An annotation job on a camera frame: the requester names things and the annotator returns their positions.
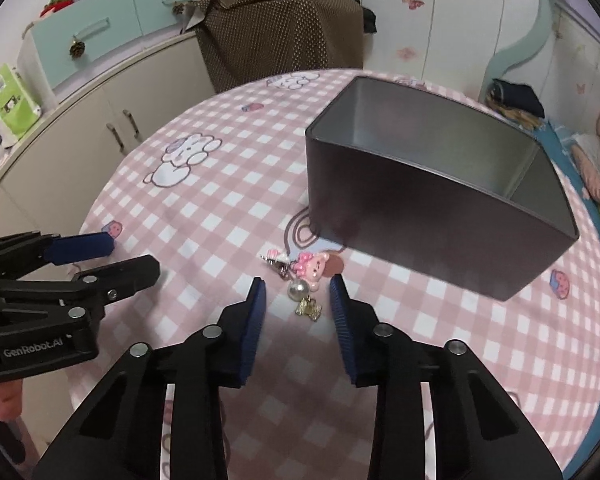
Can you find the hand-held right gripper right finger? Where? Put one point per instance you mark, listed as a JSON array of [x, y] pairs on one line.
[[342, 330]]

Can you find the person's left hand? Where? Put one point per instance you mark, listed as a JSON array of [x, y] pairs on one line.
[[6, 405]]

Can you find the pine cone drawer knob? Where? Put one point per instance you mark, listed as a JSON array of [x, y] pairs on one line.
[[77, 49], [178, 8]]

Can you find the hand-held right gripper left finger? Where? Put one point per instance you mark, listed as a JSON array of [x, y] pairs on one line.
[[252, 330]]

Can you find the yellow patterned folded cloth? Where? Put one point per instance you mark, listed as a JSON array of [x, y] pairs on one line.
[[525, 119]]

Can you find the teal bed frame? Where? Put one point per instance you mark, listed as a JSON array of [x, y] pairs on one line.
[[525, 45]]

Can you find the beige cabinet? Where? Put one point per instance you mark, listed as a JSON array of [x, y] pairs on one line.
[[80, 125]]

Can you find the teal drawer unit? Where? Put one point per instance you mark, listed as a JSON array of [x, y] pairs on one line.
[[125, 10]]

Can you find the pink checked tablecloth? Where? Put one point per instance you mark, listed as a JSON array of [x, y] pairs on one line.
[[205, 200]]

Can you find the grey metal tin box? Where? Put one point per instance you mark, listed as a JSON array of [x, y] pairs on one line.
[[405, 210]]

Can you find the brown dotted cloth cover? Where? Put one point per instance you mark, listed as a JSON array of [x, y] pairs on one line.
[[280, 35]]

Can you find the red and green decoration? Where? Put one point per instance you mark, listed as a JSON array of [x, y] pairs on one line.
[[57, 4]]

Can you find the black cloth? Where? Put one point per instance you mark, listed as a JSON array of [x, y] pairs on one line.
[[370, 20]]

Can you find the white cloth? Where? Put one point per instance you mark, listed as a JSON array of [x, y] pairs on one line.
[[585, 147]]

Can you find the dark folded clothes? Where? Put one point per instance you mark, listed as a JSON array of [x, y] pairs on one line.
[[517, 97]]

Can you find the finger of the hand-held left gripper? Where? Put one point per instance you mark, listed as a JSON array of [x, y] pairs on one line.
[[130, 272], [80, 247]]

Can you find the green box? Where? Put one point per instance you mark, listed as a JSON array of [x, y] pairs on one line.
[[15, 100]]

